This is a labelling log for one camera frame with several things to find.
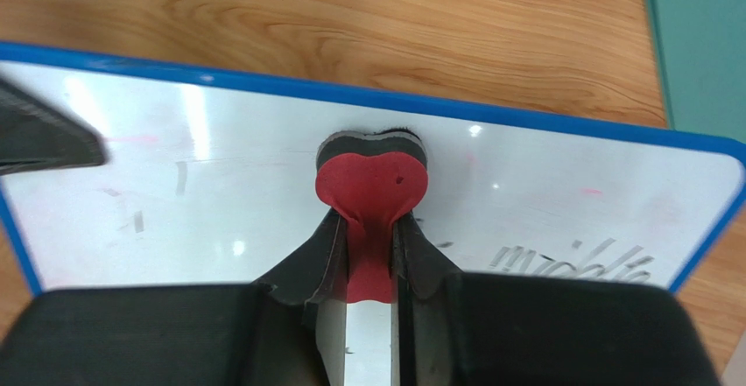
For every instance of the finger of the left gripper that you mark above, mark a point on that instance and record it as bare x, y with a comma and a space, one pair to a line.
36, 137

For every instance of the teal green mat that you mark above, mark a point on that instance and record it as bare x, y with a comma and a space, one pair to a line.
700, 53

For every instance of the blue framed whiteboard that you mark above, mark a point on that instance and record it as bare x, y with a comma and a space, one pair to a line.
210, 179

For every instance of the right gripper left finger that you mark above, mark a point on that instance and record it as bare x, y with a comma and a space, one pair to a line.
285, 328

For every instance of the red whiteboard eraser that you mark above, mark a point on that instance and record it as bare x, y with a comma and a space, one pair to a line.
371, 180

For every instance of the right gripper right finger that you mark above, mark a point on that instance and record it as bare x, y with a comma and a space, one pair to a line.
452, 327

